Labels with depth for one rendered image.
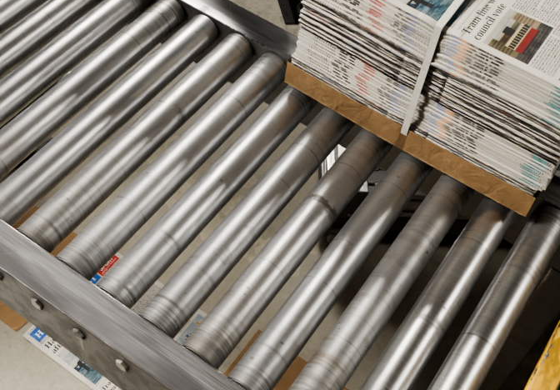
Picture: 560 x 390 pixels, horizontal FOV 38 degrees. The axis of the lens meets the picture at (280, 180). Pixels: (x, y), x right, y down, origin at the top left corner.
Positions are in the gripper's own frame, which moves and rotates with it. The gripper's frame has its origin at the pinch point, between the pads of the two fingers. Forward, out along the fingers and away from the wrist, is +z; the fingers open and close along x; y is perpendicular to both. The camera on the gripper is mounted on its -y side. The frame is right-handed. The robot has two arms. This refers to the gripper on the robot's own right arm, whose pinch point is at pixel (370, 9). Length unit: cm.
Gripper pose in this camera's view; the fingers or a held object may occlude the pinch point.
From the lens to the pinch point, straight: 131.7
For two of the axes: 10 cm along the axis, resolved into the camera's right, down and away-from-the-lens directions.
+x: 5.6, -6.1, 5.6
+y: 1.1, -6.1, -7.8
